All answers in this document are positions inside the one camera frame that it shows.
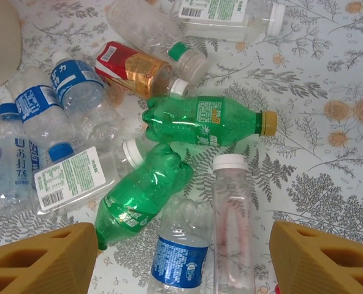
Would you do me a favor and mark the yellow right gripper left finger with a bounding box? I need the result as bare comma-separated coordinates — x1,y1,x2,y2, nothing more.
0,222,99,294

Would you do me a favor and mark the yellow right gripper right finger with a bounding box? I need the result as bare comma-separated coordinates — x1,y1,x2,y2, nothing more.
269,220,363,294

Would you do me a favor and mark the square clear bottle white cap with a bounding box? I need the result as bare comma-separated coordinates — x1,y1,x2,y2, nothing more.
177,0,286,43
32,137,145,215

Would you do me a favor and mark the light blue soda water bottle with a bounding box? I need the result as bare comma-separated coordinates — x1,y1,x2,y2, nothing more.
0,102,46,217

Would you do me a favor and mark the tall clear bottle white cap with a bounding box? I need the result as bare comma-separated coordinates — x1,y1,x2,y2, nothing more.
211,153,258,294

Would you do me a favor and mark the green bottle yellow cap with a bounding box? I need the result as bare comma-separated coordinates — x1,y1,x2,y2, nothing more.
140,94,279,148
93,142,195,254

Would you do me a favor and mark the blue label bottle white cap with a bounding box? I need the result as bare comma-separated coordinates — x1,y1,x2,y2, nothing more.
49,50,123,145

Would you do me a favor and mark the red gold label bottle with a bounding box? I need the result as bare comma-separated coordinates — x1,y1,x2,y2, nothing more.
94,40,191,101

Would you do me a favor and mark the beige ribbed waste bin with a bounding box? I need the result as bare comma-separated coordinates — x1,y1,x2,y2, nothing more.
0,0,23,94

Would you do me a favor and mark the floral patterned tablecloth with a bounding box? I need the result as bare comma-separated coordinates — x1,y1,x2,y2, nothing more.
0,0,363,294

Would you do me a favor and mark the clear bottle green cap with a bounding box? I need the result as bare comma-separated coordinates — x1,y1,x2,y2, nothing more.
167,41,209,86

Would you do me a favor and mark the crumpled clear plastic bottle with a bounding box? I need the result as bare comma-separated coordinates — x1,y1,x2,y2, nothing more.
105,0,184,55

